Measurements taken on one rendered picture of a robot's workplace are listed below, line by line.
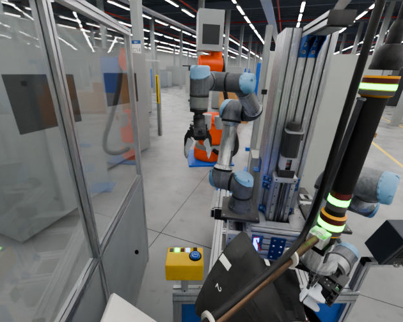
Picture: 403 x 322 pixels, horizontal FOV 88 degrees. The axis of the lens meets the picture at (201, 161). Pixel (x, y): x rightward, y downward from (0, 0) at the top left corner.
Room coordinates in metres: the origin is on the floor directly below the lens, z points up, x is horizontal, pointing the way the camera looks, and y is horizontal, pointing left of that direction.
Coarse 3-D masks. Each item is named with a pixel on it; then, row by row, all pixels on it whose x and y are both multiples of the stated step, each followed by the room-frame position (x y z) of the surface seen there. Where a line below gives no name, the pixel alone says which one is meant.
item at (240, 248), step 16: (240, 240) 0.40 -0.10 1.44; (240, 256) 0.36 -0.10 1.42; (256, 256) 0.38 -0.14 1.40; (224, 272) 0.32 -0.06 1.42; (240, 272) 0.33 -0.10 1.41; (256, 272) 0.35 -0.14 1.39; (208, 288) 0.28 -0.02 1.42; (240, 288) 0.31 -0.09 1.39; (272, 288) 0.34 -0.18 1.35; (208, 304) 0.26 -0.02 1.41; (256, 304) 0.30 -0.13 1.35; (272, 304) 0.31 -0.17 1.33; (240, 320) 0.27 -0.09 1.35; (256, 320) 0.28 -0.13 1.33; (272, 320) 0.29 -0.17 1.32; (288, 320) 0.30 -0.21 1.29
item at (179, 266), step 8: (168, 248) 0.72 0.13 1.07; (184, 248) 0.72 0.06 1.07; (192, 248) 0.72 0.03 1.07; (200, 248) 0.72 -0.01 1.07; (168, 256) 0.67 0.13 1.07; (176, 256) 0.67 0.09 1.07; (184, 256) 0.67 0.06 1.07; (200, 256) 0.68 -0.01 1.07; (168, 264) 0.63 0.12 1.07; (176, 264) 0.63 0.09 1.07; (184, 264) 0.63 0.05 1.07; (192, 264) 0.63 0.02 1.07; (200, 264) 0.63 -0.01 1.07; (168, 272) 0.62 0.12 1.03; (176, 272) 0.63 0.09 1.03; (184, 272) 0.63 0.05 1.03; (192, 272) 0.63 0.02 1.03; (200, 272) 0.63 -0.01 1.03
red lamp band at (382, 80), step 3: (363, 78) 0.33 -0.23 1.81; (366, 78) 0.33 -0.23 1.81; (369, 78) 0.32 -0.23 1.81; (372, 78) 0.32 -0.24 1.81; (375, 78) 0.32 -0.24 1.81; (378, 78) 0.31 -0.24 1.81; (381, 78) 0.31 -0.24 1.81; (363, 81) 0.33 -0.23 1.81; (366, 81) 0.33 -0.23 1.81; (369, 81) 0.32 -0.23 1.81; (372, 81) 0.32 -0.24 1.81; (375, 81) 0.32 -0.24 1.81; (378, 81) 0.31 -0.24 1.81; (381, 81) 0.31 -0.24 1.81; (384, 81) 0.31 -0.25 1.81; (387, 81) 0.31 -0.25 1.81; (390, 81) 0.31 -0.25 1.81; (393, 81) 0.31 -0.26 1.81; (396, 81) 0.31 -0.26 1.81; (399, 81) 0.31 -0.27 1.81
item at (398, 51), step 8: (392, 24) 0.33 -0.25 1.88; (400, 24) 0.32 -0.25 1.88; (392, 32) 0.33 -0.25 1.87; (400, 32) 0.32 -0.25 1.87; (392, 40) 0.32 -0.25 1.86; (400, 40) 0.32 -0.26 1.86; (384, 48) 0.32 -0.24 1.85; (392, 48) 0.32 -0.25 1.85; (400, 48) 0.31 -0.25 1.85; (376, 56) 0.33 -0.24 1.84; (384, 56) 0.32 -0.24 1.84; (392, 56) 0.31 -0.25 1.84; (400, 56) 0.31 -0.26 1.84; (376, 64) 0.32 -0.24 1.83; (384, 64) 0.32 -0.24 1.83; (392, 64) 0.31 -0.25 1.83; (400, 64) 0.31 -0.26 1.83; (328, 256) 0.32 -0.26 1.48
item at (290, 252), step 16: (384, 0) 0.27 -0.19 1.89; (400, 16) 0.33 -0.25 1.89; (368, 32) 0.27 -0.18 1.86; (368, 48) 0.27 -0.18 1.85; (352, 80) 0.28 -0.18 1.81; (352, 96) 0.27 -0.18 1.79; (336, 128) 0.28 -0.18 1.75; (336, 144) 0.27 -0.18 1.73; (320, 192) 0.27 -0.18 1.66; (288, 256) 0.24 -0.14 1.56; (272, 272) 0.21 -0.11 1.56; (224, 304) 0.16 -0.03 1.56; (208, 320) 0.15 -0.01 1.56
